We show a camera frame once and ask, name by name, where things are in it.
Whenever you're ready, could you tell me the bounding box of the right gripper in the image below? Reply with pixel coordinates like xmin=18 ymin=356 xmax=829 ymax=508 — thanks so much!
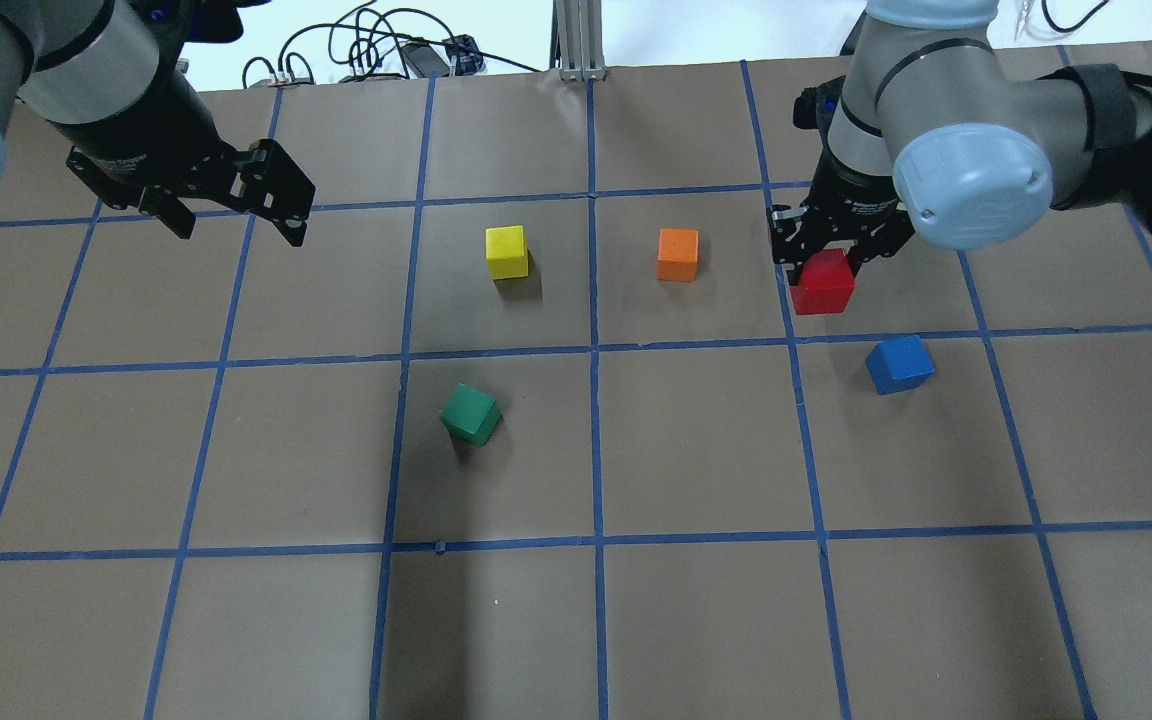
xmin=768 ymin=85 xmax=915 ymax=286

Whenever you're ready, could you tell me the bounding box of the green block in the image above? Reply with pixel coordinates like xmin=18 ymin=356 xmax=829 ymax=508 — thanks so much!
xmin=439 ymin=382 xmax=503 ymax=447

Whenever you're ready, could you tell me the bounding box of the red block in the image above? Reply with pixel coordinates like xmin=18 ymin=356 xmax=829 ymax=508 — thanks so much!
xmin=790 ymin=249 xmax=856 ymax=316

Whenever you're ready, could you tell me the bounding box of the yellow block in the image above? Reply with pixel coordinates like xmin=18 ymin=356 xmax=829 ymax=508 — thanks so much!
xmin=485 ymin=225 xmax=530 ymax=281

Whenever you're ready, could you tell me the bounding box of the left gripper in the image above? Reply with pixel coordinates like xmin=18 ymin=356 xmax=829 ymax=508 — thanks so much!
xmin=67 ymin=131 xmax=316 ymax=249

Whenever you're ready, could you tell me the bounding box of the black power adapter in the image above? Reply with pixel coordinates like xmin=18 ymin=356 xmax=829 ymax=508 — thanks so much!
xmin=399 ymin=38 xmax=450 ymax=78

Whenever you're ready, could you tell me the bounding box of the aluminium frame post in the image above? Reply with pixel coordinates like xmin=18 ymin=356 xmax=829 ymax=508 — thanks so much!
xmin=550 ymin=0 xmax=607 ymax=82

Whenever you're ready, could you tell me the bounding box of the blue block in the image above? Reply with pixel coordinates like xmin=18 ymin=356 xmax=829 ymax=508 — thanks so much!
xmin=865 ymin=334 xmax=935 ymax=395

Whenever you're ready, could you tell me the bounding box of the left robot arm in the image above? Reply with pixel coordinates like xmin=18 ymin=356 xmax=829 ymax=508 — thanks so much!
xmin=0 ymin=1 xmax=316 ymax=247

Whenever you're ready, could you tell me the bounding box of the orange block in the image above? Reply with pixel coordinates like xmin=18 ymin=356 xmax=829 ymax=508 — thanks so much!
xmin=655 ymin=227 xmax=700 ymax=282

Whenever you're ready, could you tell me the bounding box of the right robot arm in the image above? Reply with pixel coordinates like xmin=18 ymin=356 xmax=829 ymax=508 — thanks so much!
xmin=767 ymin=1 xmax=1152 ymax=283

